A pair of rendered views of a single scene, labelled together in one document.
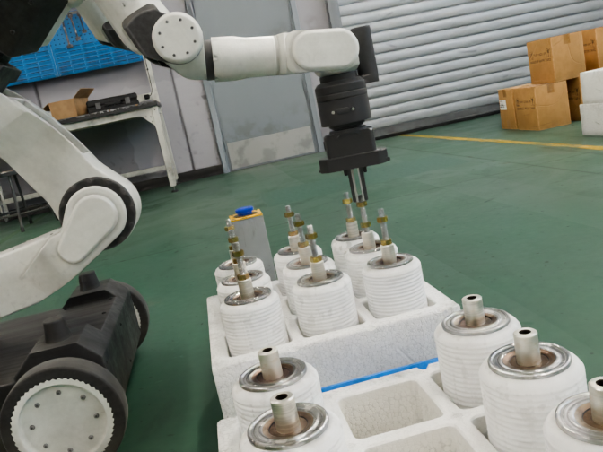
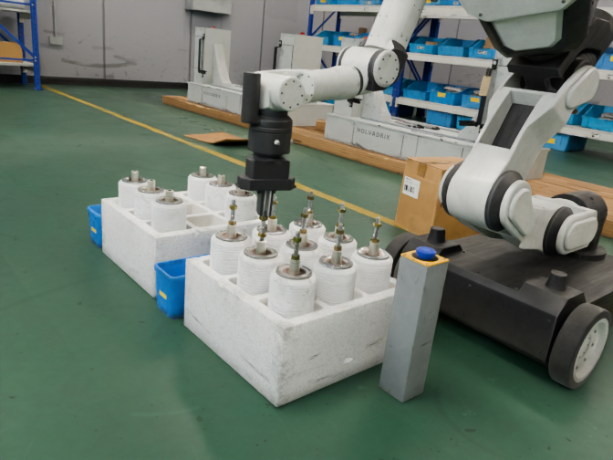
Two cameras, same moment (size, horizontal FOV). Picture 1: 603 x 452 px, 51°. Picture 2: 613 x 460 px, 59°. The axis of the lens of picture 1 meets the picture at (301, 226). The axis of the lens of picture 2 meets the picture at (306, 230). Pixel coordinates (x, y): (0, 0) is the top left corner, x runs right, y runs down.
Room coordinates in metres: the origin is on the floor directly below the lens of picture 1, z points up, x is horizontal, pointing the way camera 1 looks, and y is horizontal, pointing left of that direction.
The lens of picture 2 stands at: (2.07, -0.66, 0.68)
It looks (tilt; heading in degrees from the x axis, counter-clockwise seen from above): 18 degrees down; 146
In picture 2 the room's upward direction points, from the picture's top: 6 degrees clockwise
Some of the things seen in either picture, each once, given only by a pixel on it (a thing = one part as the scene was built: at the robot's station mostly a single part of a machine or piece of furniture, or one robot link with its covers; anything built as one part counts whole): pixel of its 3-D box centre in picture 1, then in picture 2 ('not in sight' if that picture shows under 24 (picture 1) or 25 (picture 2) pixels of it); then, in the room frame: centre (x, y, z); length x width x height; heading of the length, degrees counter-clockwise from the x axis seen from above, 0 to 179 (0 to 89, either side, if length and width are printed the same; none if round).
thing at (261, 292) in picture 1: (248, 296); (307, 224); (0.95, 0.11, 0.25); 0.08 x 0.08 x 0.01
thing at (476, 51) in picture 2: not in sight; (494, 50); (-2.10, 4.45, 0.89); 0.50 x 0.38 x 0.21; 98
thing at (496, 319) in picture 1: (475, 322); (169, 200); (0.67, -0.17, 0.25); 0.08 x 0.08 x 0.01
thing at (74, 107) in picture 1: (69, 106); not in sight; (5.56, 1.74, 0.87); 0.40 x 0.30 x 0.23; 83
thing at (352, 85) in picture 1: (342, 65); (269, 103); (1.11, -0.13, 0.58); 0.11 x 0.11 x 0.11; 6
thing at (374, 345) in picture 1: (324, 346); (295, 307); (1.09, 0.00, 0.09); 0.39 x 0.39 x 0.18; 7
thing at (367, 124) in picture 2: not in sight; (431, 100); (-0.55, 2.03, 0.45); 1.45 x 0.57 x 0.74; 7
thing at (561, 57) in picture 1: (555, 58); not in sight; (4.47, -1.98, 0.45); 0.30 x 0.24 x 0.30; 9
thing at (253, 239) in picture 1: (260, 282); (411, 327); (1.36, 0.12, 0.16); 0.07 x 0.07 x 0.31; 7
